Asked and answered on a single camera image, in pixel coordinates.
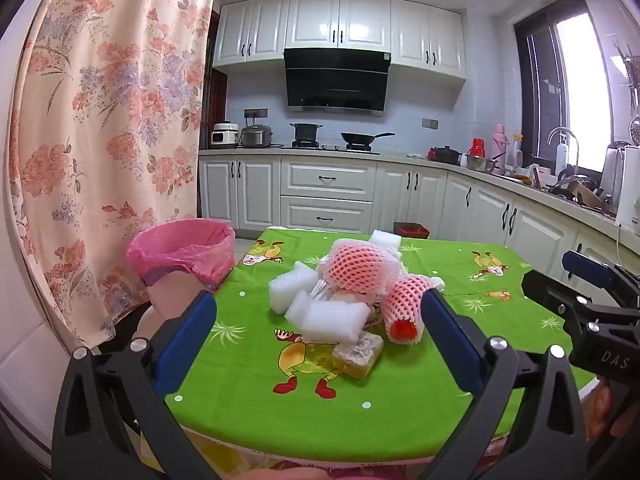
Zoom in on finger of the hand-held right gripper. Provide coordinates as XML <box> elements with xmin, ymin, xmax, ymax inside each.
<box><xmin>561</xmin><ymin>250</ymin><xmax>640</xmax><ymax>306</ymax></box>
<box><xmin>521</xmin><ymin>270</ymin><xmax>601</xmax><ymax>321</ymax></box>

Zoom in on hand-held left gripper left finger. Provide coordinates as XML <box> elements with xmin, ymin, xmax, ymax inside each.
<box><xmin>52</xmin><ymin>287</ymin><xmax>221</xmax><ymax>480</ymax></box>

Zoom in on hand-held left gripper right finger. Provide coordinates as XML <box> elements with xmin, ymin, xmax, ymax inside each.
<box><xmin>420</xmin><ymin>287</ymin><xmax>586</xmax><ymax>480</ymax></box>

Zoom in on pink foam net red core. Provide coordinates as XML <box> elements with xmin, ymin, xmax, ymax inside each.
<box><xmin>382</xmin><ymin>275</ymin><xmax>437</xmax><ymax>347</ymax></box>

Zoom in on bin with pink bag liner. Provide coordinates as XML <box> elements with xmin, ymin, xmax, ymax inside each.
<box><xmin>126</xmin><ymin>217</ymin><xmax>237</xmax><ymax>323</ymax></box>

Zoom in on brown sponge block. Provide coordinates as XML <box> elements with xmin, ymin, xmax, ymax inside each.
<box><xmin>331</xmin><ymin>332</ymin><xmax>385</xmax><ymax>377</ymax></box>

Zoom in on large pink foam fruit net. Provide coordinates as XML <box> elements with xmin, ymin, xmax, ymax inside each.
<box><xmin>319</xmin><ymin>238</ymin><xmax>402</xmax><ymax>307</ymax></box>

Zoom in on white foam block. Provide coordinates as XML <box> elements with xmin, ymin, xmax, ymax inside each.
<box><xmin>369</xmin><ymin>230</ymin><xmax>404</xmax><ymax>252</ymax></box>

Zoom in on person's right hand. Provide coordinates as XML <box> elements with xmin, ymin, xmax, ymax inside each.
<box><xmin>580</xmin><ymin>379</ymin><xmax>615</xmax><ymax>442</ymax></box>

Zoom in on green cartoon printed tablecloth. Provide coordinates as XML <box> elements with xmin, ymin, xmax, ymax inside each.
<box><xmin>165</xmin><ymin>225</ymin><xmax>596</xmax><ymax>448</ymax></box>

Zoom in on white countertop appliance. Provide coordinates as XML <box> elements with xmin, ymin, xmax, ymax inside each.
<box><xmin>614</xmin><ymin>145</ymin><xmax>640</xmax><ymax>236</ymax></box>

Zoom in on white dish soap bottle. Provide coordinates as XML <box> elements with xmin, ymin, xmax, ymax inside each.
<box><xmin>555</xmin><ymin>132</ymin><xmax>571</xmax><ymax>174</ymax></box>

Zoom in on red floor bin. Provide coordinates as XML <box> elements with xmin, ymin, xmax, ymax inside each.
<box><xmin>393</xmin><ymin>221</ymin><xmax>431</xmax><ymax>240</ymax></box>

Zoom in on pale printed table cover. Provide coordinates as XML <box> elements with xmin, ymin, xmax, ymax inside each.
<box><xmin>182</xmin><ymin>427</ymin><xmax>506</xmax><ymax>480</ymax></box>

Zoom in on spray bottle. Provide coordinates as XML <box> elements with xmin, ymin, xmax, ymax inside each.
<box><xmin>507</xmin><ymin>133</ymin><xmax>525</xmax><ymax>171</ymax></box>

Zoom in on chrome faucet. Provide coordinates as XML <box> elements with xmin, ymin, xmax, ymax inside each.
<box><xmin>547</xmin><ymin>126</ymin><xmax>581</xmax><ymax>176</ymax></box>

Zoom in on steel saucepan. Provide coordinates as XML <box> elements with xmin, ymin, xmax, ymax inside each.
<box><xmin>467</xmin><ymin>155</ymin><xmax>502</xmax><ymax>174</ymax></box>

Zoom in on pink thermos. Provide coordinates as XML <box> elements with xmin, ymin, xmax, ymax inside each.
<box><xmin>492</xmin><ymin>124</ymin><xmax>507</xmax><ymax>166</ymax></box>

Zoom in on red and black clay pot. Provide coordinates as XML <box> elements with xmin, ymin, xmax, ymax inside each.
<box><xmin>427</xmin><ymin>145</ymin><xmax>462</xmax><ymax>165</ymax></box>

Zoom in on hanging kitchen utensils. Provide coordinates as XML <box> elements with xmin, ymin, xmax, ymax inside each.
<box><xmin>612</xmin><ymin>40</ymin><xmax>640</xmax><ymax>146</ymax></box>

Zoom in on dark framed window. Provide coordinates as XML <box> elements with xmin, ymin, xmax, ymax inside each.
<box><xmin>514</xmin><ymin>0</ymin><xmax>640</xmax><ymax>173</ymax></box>

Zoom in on white base cabinets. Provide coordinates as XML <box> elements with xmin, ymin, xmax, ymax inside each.
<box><xmin>199</xmin><ymin>152</ymin><xmax>640</xmax><ymax>311</ymax></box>

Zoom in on white multi cooker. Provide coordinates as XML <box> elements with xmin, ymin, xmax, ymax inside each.
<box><xmin>210</xmin><ymin>121</ymin><xmax>240</xmax><ymax>150</ymax></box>

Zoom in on silver rice cooker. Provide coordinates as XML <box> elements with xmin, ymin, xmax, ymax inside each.
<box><xmin>240</xmin><ymin>124</ymin><xmax>275</xmax><ymax>149</ymax></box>

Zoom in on floral curtain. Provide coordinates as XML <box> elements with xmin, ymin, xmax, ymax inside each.
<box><xmin>5</xmin><ymin>0</ymin><xmax>223</xmax><ymax>351</ymax></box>

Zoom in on black wok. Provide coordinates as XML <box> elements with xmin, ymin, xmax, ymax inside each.
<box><xmin>341</xmin><ymin>131</ymin><xmax>396</xmax><ymax>147</ymax></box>

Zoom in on gas stove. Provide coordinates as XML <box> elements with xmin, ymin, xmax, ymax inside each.
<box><xmin>281</xmin><ymin>142</ymin><xmax>381</xmax><ymax>155</ymax></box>

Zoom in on black stock pot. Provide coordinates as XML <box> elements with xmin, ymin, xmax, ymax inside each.
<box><xmin>290</xmin><ymin>122</ymin><xmax>324</xmax><ymax>144</ymax></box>

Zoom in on black range hood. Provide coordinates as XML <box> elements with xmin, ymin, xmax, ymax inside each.
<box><xmin>283</xmin><ymin>47</ymin><xmax>392</xmax><ymax>117</ymax></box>

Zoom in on white wall cabinets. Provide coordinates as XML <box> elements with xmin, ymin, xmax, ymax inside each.
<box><xmin>212</xmin><ymin>0</ymin><xmax>468</xmax><ymax>80</ymax></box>

